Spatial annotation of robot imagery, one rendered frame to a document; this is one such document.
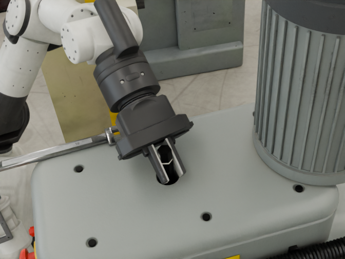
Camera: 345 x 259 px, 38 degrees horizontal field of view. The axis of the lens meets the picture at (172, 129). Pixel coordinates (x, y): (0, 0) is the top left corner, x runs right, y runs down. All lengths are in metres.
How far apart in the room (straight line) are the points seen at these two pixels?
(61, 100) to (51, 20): 1.97
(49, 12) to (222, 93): 2.88
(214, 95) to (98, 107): 1.08
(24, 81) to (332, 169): 0.67
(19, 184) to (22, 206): 0.06
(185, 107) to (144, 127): 2.91
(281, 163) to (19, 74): 0.60
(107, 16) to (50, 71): 2.01
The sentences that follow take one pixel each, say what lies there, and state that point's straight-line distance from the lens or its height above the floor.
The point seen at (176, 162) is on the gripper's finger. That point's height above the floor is 1.93.
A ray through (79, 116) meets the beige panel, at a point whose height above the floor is 0.49.
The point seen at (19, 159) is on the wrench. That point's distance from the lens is 0.88.
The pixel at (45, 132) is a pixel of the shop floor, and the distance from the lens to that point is 3.69.
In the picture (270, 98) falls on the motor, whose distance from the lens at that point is 0.73.
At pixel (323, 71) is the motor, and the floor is 2.11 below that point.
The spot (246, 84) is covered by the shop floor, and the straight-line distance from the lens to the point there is 3.85.
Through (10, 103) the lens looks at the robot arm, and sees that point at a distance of 1.16.
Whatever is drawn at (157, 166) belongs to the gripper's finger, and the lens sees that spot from 0.76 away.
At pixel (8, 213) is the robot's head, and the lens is 1.14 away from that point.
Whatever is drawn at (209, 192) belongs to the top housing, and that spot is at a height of 1.89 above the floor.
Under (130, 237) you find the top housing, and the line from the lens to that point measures 0.75.
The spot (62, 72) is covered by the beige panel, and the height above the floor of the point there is 0.83.
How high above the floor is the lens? 2.51
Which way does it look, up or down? 46 degrees down
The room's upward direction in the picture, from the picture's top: 6 degrees counter-clockwise
